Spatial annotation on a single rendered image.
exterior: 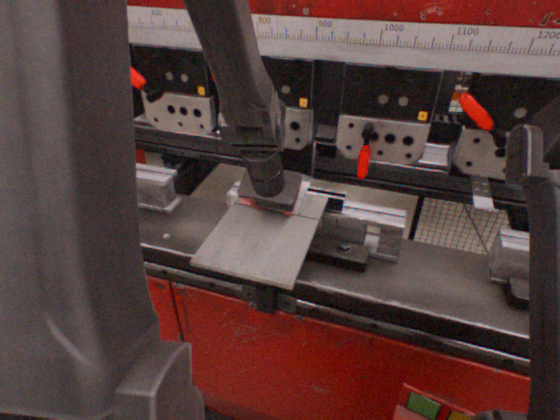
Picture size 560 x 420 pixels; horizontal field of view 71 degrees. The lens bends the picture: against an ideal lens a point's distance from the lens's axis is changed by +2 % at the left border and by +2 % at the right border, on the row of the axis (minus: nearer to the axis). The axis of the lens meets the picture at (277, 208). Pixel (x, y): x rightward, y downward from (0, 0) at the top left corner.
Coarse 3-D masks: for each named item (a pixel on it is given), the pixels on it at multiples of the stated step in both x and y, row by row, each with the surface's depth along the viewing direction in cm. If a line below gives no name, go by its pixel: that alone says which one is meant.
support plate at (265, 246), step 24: (240, 216) 75; (264, 216) 75; (288, 216) 75; (312, 216) 75; (216, 240) 69; (240, 240) 69; (264, 240) 69; (288, 240) 69; (192, 264) 65; (216, 264) 64; (240, 264) 64; (264, 264) 64; (288, 264) 64; (288, 288) 61
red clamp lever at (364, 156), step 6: (366, 126) 64; (372, 126) 65; (366, 132) 63; (372, 132) 63; (366, 138) 64; (366, 144) 65; (360, 150) 66; (366, 150) 65; (360, 156) 67; (366, 156) 66; (360, 162) 67; (366, 162) 67; (360, 168) 68; (366, 168) 68; (360, 174) 68
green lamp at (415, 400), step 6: (414, 396) 64; (420, 396) 63; (408, 402) 66; (414, 402) 65; (420, 402) 64; (426, 402) 63; (432, 402) 63; (414, 408) 66; (420, 408) 65; (426, 408) 64; (432, 408) 64; (438, 408) 63; (426, 414) 65; (432, 414) 64
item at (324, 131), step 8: (320, 128) 101; (328, 128) 101; (336, 128) 101; (320, 136) 97; (328, 136) 97; (336, 136) 100; (320, 144) 97; (328, 144) 96; (320, 152) 98; (328, 152) 97; (336, 152) 97
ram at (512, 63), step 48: (144, 0) 68; (288, 0) 60; (336, 0) 58; (384, 0) 56; (432, 0) 55; (480, 0) 53; (528, 0) 51; (192, 48) 70; (288, 48) 64; (336, 48) 62; (384, 48) 60; (432, 48) 58
